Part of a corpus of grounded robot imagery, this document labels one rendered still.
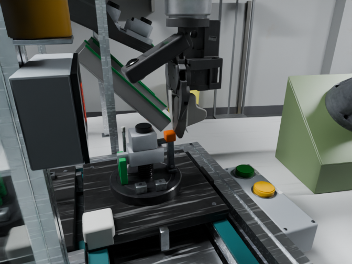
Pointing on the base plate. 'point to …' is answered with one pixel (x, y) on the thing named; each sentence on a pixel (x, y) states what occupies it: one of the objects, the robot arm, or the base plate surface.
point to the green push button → (244, 171)
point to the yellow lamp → (36, 19)
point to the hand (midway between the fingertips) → (175, 132)
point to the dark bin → (77, 11)
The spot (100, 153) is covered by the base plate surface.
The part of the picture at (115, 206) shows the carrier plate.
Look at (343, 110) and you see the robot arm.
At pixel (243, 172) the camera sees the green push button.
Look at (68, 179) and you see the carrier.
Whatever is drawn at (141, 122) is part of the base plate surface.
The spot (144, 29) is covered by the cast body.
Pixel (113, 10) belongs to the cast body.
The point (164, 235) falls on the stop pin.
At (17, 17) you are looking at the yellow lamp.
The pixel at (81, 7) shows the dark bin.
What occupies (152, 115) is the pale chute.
